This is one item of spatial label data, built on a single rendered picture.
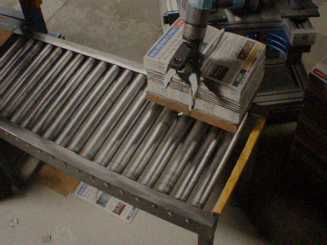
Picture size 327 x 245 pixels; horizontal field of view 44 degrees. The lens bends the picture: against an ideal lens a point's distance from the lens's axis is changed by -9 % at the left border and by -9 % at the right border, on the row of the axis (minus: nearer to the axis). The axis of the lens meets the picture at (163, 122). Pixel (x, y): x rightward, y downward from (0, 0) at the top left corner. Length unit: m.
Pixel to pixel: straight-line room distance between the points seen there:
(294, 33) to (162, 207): 1.08
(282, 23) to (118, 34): 1.45
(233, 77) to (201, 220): 0.49
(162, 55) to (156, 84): 0.13
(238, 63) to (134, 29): 1.81
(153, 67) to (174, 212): 0.51
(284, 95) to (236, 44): 0.96
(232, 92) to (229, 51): 0.19
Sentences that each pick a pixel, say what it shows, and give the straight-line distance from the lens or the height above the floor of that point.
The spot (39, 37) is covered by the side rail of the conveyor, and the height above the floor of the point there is 0.80.
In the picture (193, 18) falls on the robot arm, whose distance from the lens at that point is 1.39.
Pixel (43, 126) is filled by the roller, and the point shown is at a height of 0.79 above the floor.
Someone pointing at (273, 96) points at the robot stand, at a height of 0.23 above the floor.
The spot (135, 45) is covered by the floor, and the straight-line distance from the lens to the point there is 3.13.
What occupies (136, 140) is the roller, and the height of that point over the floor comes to 0.80.
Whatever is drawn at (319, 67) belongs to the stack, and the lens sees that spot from 1.90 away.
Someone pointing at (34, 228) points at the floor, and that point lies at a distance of 2.48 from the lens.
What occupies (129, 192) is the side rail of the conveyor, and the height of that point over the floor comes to 0.80.
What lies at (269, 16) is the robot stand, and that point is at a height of 0.73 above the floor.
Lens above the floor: 2.15
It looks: 54 degrees down
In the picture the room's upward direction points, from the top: 7 degrees counter-clockwise
